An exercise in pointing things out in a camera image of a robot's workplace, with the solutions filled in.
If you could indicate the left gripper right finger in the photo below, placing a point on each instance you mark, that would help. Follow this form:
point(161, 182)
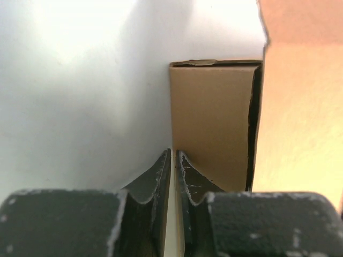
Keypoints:
point(219, 223)

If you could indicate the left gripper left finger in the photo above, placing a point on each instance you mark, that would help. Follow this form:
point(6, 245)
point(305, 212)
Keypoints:
point(56, 222)

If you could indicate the brown cardboard box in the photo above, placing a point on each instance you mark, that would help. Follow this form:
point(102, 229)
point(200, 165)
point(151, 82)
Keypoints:
point(273, 125)

